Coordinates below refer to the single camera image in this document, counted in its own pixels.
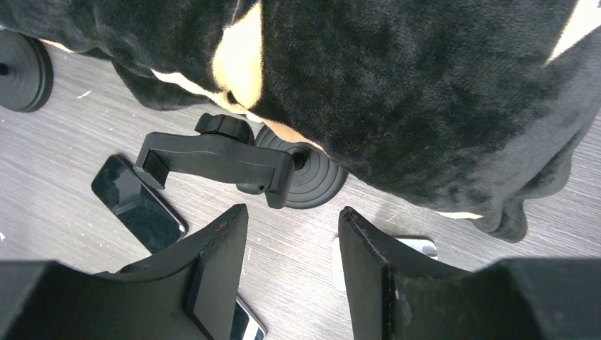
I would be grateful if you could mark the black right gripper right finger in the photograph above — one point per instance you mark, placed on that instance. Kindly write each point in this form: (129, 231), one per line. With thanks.
(395, 292)

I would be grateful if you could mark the small black smartphone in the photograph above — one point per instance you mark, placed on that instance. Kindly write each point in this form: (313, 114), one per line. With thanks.
(143, 212)

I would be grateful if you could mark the white-edged smartphone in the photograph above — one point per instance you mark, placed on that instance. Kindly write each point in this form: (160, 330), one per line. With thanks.
(245, 324)

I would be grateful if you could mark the white folding phone stand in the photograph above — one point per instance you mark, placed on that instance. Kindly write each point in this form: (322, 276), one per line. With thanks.
(423, 245)

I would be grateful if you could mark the black flower-pattern pillow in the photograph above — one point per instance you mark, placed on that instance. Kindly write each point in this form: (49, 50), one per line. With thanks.
(467, 108)

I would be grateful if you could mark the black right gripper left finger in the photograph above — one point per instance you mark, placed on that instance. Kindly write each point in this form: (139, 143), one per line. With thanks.
(186, 291)

